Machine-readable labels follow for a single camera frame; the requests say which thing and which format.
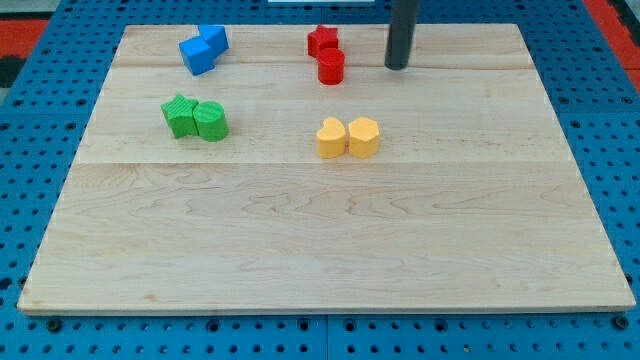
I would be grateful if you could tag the red star block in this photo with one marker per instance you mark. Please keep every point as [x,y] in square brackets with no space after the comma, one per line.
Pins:
[322,37]

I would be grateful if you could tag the green star block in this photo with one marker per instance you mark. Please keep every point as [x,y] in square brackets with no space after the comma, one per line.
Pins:
[178,114]

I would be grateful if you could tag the yellow heart block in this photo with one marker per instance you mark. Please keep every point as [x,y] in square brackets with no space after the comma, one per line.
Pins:
[331,138]

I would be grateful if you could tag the yellow hexagon block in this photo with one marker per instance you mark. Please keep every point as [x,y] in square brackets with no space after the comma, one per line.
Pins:
[364,136]

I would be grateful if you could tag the red cylinder block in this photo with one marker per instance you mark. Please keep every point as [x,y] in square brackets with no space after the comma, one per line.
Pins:
[331,62]

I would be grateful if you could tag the light wooden board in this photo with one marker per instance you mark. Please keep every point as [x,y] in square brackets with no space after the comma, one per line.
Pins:
[473,202]

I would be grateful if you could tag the green cylinder block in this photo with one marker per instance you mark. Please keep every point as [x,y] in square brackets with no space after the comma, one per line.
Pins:
[210,121]

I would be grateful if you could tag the blue wedge block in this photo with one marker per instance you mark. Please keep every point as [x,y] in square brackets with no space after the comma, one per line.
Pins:
[197,55]

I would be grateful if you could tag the blue cube block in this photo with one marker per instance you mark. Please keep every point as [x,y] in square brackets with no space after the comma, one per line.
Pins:
[216,38]

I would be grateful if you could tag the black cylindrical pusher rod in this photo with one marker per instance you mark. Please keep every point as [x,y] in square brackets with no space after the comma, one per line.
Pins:
[404,16]

